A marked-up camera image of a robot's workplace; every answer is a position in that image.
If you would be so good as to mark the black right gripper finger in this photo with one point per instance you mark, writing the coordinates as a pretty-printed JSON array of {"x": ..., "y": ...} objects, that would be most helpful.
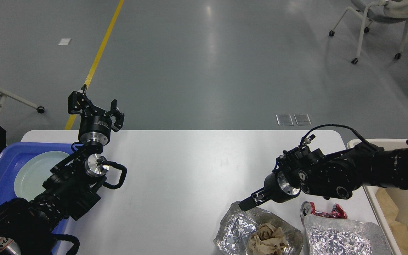
[{"x": 255, "y": 199}]

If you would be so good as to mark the clear plastic piece on floor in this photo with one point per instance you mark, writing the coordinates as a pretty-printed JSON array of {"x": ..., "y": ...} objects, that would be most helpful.
[{"x": 302, "y": 119}]

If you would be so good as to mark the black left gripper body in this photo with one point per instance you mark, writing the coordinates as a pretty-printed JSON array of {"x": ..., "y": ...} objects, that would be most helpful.
[{"x": 96, "y": 128}]

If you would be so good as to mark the white chair right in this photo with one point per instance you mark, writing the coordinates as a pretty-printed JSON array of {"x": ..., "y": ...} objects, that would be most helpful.
[{"x": 379, "y": 11}]

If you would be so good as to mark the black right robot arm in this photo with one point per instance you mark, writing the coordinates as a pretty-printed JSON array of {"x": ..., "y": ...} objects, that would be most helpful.
[{"x": 335, "y": 175}]

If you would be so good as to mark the brown paper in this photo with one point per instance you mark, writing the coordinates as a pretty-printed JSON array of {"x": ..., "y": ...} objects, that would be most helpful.
[{"x": 267, "y": 240}]

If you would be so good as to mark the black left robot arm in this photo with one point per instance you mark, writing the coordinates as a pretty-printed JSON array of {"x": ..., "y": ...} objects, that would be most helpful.
[{"x": 91, "y": 171}]

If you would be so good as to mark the aluminium foil tray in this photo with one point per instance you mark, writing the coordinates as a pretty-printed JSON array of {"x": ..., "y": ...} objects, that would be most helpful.
[{"x": 237, "y": 226}]

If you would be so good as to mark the light green plate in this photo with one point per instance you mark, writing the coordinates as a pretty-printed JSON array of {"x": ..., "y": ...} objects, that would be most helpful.
[{"x": 30, "y": 178}]

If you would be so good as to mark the crushed red can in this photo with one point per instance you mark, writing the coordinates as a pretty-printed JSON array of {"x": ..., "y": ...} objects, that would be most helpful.
[{"x": 308, "y": 208}]

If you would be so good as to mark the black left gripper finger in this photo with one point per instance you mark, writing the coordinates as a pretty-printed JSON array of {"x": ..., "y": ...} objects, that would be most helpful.
[
  {"x": 119, "y": 116},
  {"x": 79, "y": 103}
]

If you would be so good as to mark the crumpled aluminium foil piece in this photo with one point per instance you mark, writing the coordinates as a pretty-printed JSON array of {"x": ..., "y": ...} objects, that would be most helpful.
[{"x": 327, "y": 236}]

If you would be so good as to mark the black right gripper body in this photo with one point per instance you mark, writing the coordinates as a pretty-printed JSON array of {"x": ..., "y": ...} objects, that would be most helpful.
[{"x": 278, "y": 189}]

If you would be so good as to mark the white paper scrap on floor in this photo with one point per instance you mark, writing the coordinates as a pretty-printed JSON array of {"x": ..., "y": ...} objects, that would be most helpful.
[{"x": 64, "y": 41}]

